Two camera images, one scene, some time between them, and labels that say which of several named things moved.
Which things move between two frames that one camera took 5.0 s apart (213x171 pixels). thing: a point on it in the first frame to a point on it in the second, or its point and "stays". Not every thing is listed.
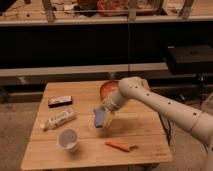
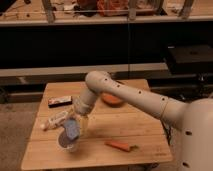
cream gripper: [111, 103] to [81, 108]
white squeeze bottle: [58, 119] stays
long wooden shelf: [66, 37] stays
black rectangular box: [60, 101] stays
